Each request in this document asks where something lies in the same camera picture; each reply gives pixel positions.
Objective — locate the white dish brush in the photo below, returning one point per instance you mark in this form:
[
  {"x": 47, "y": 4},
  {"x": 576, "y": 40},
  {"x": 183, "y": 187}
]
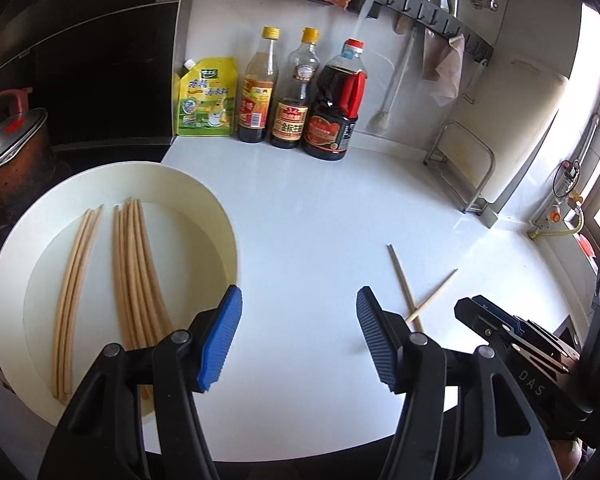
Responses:
[{"x": 380, "y": 122}]

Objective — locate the brown cooking pot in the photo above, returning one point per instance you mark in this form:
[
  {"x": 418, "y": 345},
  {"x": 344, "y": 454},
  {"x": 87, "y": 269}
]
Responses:
[{"x": 20, "y": 190}]

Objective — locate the clear soy sauce bottle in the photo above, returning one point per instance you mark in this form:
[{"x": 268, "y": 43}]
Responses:
[{"x": 290, "y": 120}]

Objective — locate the metal cutting board rack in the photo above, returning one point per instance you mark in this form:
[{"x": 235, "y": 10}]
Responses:
[{"x": 489, "y": 215}]

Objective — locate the range hood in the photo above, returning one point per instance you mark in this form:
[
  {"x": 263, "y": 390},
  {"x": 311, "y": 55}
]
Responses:
[{"x": 55, "y": 10}]

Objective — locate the metal wall tap fitting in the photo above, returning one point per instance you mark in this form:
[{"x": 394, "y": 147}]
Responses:
[{"x": 485, "y": 2}]

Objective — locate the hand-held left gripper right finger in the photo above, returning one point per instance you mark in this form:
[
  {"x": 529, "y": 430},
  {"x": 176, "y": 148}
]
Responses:
[{"x": 380, "y": 345}]

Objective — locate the beige rag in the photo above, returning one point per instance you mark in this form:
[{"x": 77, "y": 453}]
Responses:
[{"x": 445, "y": 70}]

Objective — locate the dark wall hook rail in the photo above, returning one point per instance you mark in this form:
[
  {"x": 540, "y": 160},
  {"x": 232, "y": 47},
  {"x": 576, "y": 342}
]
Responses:
[{"x": 475, "y": 42}]

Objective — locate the yellow seasoning pouch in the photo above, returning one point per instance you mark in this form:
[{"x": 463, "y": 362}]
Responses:
[{"x": 207, "y": 105}]

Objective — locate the grey wall pipe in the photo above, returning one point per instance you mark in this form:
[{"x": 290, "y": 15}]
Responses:
[{"x": 591, "y": 140}]

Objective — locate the gas valve with orange knob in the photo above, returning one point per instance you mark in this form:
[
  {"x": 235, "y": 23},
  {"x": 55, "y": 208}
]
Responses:
[{"x": 555, "y": 216}]

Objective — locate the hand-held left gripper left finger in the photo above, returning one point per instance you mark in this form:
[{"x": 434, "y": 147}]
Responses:
[{"x": 220, "y": 340}]

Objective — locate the white cutting board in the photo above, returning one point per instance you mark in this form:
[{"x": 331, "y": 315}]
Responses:
[{"x": 525, "y": 125}]

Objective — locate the pile of wooden chopsticks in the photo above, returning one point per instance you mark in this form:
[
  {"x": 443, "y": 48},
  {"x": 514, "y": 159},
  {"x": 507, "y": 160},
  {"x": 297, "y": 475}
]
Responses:
[{"x": 130, "y": 280}]

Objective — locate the white round basin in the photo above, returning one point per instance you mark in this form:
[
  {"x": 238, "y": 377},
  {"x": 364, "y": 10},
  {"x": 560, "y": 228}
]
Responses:
[{"x": 190, "y": 240}]

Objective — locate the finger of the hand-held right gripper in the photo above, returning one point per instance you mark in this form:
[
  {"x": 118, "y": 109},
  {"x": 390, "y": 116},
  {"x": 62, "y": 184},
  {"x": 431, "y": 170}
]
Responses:
[
  {"x": 472, "y": 320},
  {"x": 505, "y": 321}
]

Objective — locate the vinegar bottle with orange label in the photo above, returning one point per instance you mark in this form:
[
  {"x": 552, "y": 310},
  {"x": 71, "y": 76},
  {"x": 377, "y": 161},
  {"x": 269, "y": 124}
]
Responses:
[{"x": 256, "y": 105}]

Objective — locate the wooden chopstick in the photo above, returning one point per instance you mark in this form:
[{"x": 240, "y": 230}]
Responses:
[
  {"x": 405, "y": 285},
  {"x": 437, "y": 292}
]

